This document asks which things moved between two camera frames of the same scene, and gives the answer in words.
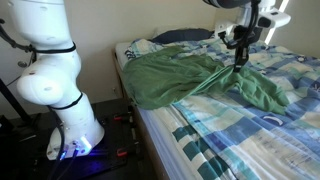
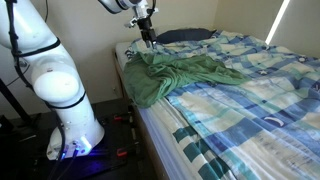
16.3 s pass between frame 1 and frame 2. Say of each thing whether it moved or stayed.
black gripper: moved
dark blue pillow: stayed
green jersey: moved
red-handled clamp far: stayed
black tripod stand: stayed
